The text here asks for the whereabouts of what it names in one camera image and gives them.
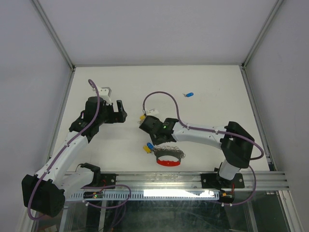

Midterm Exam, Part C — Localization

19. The blue tag key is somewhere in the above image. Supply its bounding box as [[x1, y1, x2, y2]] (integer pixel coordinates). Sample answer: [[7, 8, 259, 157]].
[[147, 143, 154, 149], [183, 92, 194, 98]]

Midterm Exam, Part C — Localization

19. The red handle keyring holder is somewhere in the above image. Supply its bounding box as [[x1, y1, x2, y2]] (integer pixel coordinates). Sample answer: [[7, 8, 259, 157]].
[[153, 146, 185, 167]]

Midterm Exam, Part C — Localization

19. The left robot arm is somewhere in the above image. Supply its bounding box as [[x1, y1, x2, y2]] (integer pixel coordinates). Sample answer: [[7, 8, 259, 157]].
[[22, 97, 127, 218]]

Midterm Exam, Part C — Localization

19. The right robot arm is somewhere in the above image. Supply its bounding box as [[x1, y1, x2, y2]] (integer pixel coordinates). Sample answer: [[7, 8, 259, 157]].
[[139, 116, 255, 187]]

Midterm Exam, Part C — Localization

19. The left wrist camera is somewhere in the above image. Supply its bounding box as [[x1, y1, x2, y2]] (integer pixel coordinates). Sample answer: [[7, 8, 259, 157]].
[[93, 87, 112, 105]]

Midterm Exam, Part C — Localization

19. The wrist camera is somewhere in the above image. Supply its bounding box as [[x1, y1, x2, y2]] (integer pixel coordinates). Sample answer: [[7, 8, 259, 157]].
[[143, 109, 159, 116], [93, 87, 112, 105]]

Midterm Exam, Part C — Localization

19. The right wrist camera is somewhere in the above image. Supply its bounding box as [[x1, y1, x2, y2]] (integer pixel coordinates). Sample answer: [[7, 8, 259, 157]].
[[143, 109, 159, 116]]

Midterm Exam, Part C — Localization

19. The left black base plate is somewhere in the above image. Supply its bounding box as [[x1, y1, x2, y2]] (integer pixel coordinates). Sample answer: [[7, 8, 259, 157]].
[[82, 173, 117, 189]]

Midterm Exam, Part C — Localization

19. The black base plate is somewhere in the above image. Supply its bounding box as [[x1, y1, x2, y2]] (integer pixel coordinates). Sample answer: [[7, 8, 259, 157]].
[[82, 173, 117, 189], [200, 173, 245, 190]]

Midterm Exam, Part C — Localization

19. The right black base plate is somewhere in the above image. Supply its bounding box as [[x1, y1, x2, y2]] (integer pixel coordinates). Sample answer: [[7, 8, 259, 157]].
[[200, 173, 245, 190]]

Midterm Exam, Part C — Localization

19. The white slotted cable duct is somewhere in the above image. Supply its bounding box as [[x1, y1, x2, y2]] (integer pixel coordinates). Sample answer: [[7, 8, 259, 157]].
[[67, 189, 219, 202]]

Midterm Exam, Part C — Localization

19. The aluminium mounting rail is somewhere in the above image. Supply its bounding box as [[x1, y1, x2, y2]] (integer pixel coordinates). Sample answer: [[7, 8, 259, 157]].
[[65, 171, 289, 191]]

